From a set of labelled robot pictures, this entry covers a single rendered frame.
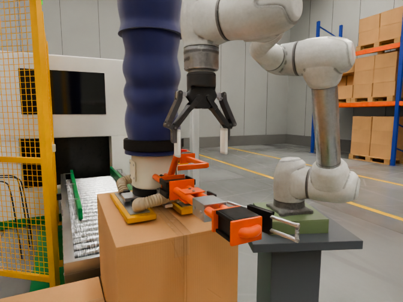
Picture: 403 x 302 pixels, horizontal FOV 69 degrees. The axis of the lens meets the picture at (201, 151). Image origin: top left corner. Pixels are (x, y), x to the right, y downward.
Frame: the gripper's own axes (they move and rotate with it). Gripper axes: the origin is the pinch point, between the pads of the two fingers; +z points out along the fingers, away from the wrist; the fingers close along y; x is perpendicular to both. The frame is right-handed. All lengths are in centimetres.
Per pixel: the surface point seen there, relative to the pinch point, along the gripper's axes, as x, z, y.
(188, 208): -25.6, 24.2, -7.0
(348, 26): -643, -304, -856
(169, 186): -12.7, 12.0, 4.7
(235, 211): 17.5, 11.1, 0.3
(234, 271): -10.2, 43.4, -17.3
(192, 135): -360, 24, -156
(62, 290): -65, 67, 37
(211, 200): 6.0, 11.9, 0.1
